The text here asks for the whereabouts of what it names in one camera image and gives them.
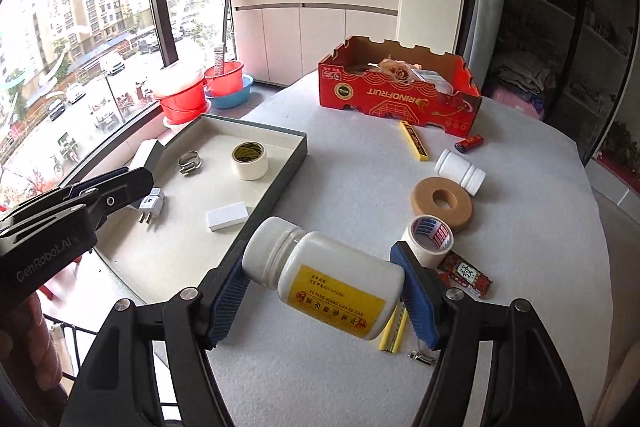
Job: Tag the person's left forearm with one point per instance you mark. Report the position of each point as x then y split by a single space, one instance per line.
37 347

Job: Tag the red cardboard box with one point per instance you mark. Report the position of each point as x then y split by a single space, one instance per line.
390 99

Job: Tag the window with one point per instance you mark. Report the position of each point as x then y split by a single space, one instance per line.
155 7

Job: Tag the grey foil packet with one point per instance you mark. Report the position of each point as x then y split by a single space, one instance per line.
434 79

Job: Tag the white cabinet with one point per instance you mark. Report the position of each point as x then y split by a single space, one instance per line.
310 37

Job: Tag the small yellow box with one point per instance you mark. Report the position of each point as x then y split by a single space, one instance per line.
414 141

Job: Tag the white plug adapter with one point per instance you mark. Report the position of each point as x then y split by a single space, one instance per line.
152 202

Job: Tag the white bottle with grey stripes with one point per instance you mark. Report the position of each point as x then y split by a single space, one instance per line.
457 169

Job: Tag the blue basin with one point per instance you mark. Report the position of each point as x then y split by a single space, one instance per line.
237 97

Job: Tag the dark printed small box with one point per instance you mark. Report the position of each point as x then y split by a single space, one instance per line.
467 274

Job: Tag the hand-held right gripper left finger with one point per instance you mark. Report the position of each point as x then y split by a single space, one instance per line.
227 302

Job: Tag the yellow utility knife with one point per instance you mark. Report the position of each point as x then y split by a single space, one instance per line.
387 339

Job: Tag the large masking tape roll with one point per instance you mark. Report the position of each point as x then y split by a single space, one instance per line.
250 171

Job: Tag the masking tape roll striped label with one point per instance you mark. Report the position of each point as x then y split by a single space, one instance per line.
435 254

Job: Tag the folded clothes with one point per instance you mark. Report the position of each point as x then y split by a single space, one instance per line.
522 77

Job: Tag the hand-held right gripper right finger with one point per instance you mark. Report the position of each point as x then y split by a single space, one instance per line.
417 302

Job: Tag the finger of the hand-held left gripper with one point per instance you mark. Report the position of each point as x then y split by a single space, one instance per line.
100 181
125 192

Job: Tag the low white ledge red top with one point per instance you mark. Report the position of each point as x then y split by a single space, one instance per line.
610 179

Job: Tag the red basin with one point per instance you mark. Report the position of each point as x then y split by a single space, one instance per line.
225 77

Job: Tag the green tray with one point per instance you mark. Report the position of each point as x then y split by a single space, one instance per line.
185 237

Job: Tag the potted green plants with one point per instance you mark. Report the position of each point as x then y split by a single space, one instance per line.
622 147

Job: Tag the red bucket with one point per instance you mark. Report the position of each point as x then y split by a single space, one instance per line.
182 104

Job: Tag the glass door cabinet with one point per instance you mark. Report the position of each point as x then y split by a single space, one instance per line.
550 7

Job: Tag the red lighter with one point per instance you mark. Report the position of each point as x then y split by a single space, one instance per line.
472 142

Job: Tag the white pill bottle yellow label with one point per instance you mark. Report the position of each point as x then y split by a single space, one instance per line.
340 282

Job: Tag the pink flower ornament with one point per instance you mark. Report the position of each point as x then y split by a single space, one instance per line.
395 69

